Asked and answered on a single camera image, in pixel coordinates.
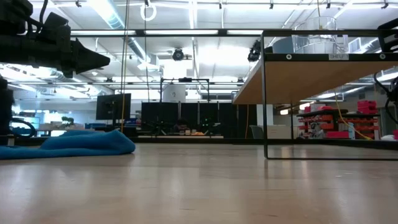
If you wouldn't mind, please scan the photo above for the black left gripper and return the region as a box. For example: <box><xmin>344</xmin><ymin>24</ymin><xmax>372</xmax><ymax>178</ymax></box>
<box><xmin>18</xmin><ymin>11</ymin><xmax>111</xmax><ymax>79</ymax></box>

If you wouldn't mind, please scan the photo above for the clear plastic cup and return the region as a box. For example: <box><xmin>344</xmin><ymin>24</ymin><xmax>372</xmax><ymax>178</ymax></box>
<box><xmin>291</xmin><ymin>16</ymin><xmax>349</xmax><ymax>55</ymax></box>

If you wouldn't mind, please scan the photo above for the black monitor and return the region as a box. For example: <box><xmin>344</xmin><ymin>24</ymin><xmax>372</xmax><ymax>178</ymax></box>
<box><xmin>95</xmin><ymin>93</ymin><xmax>132</xmax><ymax>121</ymax></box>

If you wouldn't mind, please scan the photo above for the blue cloth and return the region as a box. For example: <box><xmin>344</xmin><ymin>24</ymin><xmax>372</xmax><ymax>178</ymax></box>
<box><xmin>0</xmin><ymin>129</ymin><xmax>137</xmax><ymax>161</ymax></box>

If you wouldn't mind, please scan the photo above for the rack with red bins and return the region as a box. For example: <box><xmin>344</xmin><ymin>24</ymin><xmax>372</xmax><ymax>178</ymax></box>
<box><xmin>295</xmin><ymin>100</ymin><xmax>381</xmax><ymax>140</ymax></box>

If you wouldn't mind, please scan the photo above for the white storage box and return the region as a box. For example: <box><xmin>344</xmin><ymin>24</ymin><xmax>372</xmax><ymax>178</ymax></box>
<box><xmin>265</xmin><ymin>124</ymin><xmax>293</xmax><ymax>139</ymax></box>

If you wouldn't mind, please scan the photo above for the white hanging ring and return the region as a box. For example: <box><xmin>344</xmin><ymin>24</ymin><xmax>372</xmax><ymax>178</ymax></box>
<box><xmin>139</xmin><ymin>2</ymin><xmax>157</xmax><ymax>22</ymax></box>

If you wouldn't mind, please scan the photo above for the black ceiling camera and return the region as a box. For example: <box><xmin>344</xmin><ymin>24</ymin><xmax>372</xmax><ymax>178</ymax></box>
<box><xmin>172</xmin><ymin>48</ymin><xmax>185</xmax><ymax>62</ymax></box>
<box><xmin>247</xmin><ymin>40</ymin><xmax>261</xmax><ymax>62</ymax></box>

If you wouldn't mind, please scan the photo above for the thin yellow hanging cable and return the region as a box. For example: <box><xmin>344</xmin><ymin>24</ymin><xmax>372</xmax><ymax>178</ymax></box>
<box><xmin>333</xmin><ymin>92</ymin><xmax>374</xmax><ymax>141</ymax></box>

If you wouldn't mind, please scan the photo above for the wooden shelf with black frame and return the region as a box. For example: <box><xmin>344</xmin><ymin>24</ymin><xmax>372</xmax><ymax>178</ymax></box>
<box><xmin>232</xmin><ymin>29</ymin><xmax>398</xmax><ymax>161</ymax></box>

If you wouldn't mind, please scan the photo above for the black background rig frame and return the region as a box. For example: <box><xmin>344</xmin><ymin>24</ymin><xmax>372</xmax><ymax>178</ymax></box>
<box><xmin>159</xmin><ymin>77</ymin><xmax>210</xmax><ymax>138</ymax></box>

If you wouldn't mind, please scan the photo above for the black metal rig frame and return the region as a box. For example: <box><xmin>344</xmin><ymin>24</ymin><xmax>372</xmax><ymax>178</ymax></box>
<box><xmin>0</xmin><ymin>135</ymin><xmax>398</xmax><ymax>151</ymax></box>

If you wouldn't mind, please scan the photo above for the black partition wall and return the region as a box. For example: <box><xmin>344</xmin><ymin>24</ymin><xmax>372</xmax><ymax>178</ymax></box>
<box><xmin>140</xmin><ymin>101</ymin><xmax>257</xmax><ymax>139</ymax></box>

